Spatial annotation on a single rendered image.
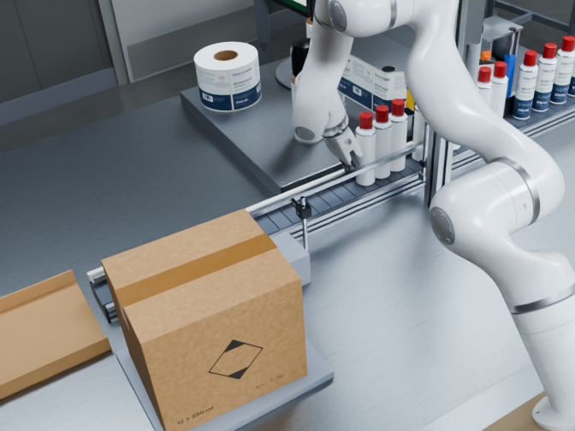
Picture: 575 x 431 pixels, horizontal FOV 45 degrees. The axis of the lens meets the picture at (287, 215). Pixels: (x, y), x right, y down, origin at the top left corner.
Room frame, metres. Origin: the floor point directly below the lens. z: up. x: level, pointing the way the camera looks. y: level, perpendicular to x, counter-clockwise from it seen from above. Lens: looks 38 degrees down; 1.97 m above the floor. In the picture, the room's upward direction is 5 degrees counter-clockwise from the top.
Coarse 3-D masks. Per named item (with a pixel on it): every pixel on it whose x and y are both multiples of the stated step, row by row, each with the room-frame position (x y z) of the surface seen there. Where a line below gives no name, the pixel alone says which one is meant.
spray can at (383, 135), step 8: (376, 112) 1.52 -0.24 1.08; (384, 112) 1.51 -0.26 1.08; (376, 120) 1.52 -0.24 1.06; (384, 120) 1.51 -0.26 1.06; (376, 128) 1.50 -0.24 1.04; (384, 128) 1.50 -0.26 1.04; (376, 136) 1.50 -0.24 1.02; (384, 136) 1.50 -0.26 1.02; (376, 144) 1.50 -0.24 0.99; (384, 144) 1.50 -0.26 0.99; (376, 152) 1.50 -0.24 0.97; (384, 152) 1.50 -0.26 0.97; (376, 168) 1.50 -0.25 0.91; (384, 168) 1.50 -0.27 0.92; (376, 176) 1.50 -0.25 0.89; (384, 176) 1.50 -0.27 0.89
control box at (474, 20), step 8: (472, 0) 1.42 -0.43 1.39; (480, 0) 1.42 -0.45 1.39; (472, 8) 1.42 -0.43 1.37; (480, 8) 1.42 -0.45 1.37; (472, 16) 1.42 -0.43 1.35; (480, 16) 1.42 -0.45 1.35; (472, 24) 1.42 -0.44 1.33; (480, 24) 1.42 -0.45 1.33; (472, 32) 1.42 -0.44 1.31; (480, 32) 1.42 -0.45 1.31; (472, 40) 1.42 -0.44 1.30; (480, 40) 1.42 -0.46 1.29
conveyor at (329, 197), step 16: (544, 112) 1.77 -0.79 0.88; (400, 176) 1.51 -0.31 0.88; (320, 192) 1.46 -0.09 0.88; (336, 192) 1.46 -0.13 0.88; (352, 192) 1.45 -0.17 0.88; (368, 192) 1.46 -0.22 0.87; (288, 208) 1.41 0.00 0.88; (320, 208) 1.40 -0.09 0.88; (272, 224) 1.35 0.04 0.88; (288, 224) 1.34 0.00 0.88; (96, 288) 1.16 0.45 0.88
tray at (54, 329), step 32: (32, 288) 1.20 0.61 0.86; (64, 288) 1.22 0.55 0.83; (0, 320) 1.13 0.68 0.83; (32, 320) 1.13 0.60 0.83; (64, 320) 1.12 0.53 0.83; (96, 320) 1.11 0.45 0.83; (0, 352) 1.03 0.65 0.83; (32, 352) 1.03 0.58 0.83; (64, 352) 1.02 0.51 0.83; (96, 352) 1.01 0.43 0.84; (0, 384) 0.92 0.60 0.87; (32, 384) 0.94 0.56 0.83
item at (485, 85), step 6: (480, 72) 1.68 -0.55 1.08; (486, 72) 1.67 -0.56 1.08; (480, 78) 1.68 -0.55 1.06; (486, 78) 1.67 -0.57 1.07; (480, 84) 1.67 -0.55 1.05; (486, 84) 1.67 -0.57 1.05; (492, 84) 1.68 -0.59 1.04; (480, 90) 1.67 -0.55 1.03; (486, 90) 1.66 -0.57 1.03; (486, 96) 1.66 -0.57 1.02; (486, 102) 1.66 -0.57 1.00
